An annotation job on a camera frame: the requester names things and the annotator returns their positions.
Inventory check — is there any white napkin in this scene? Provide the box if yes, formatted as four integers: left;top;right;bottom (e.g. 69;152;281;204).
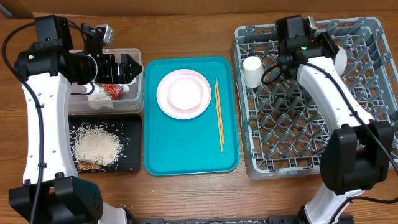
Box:
87;84;113;110
121;78;136;93

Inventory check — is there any grey bowl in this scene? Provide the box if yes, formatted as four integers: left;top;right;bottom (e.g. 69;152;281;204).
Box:
334;45;348;76

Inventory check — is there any red wrapper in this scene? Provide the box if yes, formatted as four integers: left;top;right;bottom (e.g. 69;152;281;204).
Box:
102;84;124;100

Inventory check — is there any large pink plate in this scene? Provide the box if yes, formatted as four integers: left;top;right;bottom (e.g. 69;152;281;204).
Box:
156;69;212;120

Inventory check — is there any small pink plate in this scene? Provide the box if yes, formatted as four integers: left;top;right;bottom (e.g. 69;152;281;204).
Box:
167;77;203;110

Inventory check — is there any cream cup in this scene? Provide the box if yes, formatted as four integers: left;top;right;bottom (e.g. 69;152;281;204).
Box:
242;56;264;88

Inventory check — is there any rice pile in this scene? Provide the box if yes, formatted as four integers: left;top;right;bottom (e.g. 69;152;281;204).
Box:
70;123;124;171

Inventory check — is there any brown food scrap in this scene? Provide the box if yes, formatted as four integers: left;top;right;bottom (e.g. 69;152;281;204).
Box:
77;161;101;172

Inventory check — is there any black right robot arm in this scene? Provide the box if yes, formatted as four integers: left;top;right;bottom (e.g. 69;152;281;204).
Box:
278;32;394;223

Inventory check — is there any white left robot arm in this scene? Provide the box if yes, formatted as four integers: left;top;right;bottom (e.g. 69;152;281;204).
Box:
9;75;142;223

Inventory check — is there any grey dishwasher rack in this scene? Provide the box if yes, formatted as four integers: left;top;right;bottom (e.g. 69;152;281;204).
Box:
232;17;397;180

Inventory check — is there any clear plastic bin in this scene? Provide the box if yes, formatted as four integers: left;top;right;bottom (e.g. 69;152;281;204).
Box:
68;48;144;114

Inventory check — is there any black right motor box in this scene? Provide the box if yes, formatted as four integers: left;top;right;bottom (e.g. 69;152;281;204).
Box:
276;15;312;48

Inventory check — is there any black plastic tray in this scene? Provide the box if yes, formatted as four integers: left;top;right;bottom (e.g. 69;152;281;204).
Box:
69;114;142;173

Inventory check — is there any teal serving tray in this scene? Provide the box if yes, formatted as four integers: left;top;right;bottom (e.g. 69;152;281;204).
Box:
144;56;240;176

